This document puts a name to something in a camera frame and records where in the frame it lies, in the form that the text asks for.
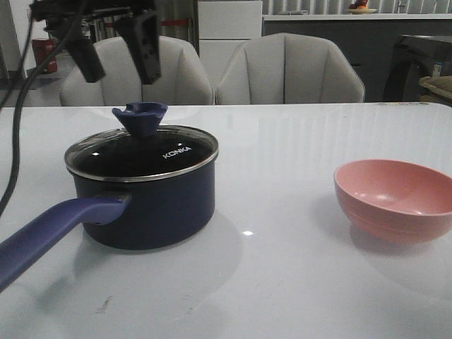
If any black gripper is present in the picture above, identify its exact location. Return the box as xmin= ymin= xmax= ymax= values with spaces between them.
xmin=30 ymin=0 xmax=161 ymax=85

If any dark grey counter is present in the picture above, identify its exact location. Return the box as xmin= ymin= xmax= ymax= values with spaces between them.
xmin=263 ymin=13 xmax=451 ymax=102

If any fruit plate on counter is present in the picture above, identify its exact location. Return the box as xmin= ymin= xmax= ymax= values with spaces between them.
xmin=347 ymin=0 xmax=377 ymax=14

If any black appliance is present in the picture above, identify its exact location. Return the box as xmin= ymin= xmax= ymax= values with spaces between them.
xmin=383 ymin=35 xmax=451 ymax=102

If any white drawer cabinet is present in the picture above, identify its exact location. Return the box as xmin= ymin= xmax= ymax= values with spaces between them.
xmin=198 ymin=1 xmax=263 ymax=88

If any dark blue saucepan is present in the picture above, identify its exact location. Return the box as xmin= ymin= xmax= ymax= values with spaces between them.
xmin=1 ymin=164 xmax=215 ymax=290

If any red waste bin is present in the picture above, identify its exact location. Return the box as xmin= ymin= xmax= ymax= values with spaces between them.
xmin=31 ymin=38 xmax=59 ymax=75

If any black cable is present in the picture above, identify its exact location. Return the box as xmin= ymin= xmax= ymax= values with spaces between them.
xmin=0 ymin=0 xmax=89 ymax=216

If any pink bowl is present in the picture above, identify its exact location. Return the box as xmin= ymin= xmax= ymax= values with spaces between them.
xmin=333 ymin=159 xmax=451 ymax=244

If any tan cushion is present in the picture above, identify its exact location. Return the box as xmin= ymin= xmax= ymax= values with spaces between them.
xmin=419 ymin=76 xmax=452 ymax=107

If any glass lid with blue knob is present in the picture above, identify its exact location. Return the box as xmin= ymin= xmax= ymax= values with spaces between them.
xmin=64 ymin=102 xmax=219 ymax=183

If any red barrier belt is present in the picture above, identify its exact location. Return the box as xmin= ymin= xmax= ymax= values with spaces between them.
xmin=161 ymin=19 xmax=189 ymax=27

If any left grey upholstered chair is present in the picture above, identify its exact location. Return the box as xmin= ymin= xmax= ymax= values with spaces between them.
xmin=59 ymin=36 xmax=214 ymax=107

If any right grey upholstered chair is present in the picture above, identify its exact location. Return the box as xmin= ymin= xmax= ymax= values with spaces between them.
xmin=215 ymin=33 xmax=365 ymax=105

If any grey upholstered chair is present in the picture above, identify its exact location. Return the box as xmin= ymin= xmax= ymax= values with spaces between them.
xmin=215 ymin=33 xmax=365 ymax=105
xmin=59 ymin=36 xmax=214 ymax=107

